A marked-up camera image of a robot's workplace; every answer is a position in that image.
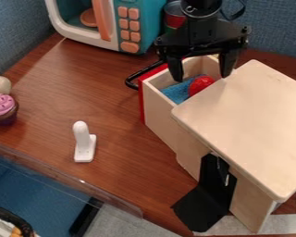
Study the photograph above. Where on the toy microwave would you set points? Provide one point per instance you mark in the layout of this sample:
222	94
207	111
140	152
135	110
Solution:
113	24

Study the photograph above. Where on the black basket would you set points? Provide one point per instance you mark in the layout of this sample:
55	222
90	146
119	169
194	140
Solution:
10	222

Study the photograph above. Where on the drawer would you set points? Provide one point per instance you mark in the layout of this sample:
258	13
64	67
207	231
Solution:
158	105

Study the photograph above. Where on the cabinet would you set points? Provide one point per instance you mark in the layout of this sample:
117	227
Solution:
245	123

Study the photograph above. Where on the pink toy cupcake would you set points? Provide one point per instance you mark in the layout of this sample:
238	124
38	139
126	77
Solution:
2	106

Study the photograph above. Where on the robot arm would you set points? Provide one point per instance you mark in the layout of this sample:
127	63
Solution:
200	6

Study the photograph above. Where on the red and green can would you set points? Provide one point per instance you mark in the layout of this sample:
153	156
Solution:
174	18

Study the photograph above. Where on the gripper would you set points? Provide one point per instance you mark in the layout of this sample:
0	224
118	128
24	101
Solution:
202	35

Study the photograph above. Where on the white toy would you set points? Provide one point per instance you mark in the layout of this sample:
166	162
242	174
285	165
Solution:
83	142

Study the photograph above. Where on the red toy strawberry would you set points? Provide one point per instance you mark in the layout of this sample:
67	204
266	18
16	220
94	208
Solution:
200	85

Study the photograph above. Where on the blue cloth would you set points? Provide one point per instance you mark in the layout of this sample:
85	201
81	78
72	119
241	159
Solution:
177	92

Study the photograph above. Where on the black clamp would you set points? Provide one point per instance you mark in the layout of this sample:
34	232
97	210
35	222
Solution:
208	197

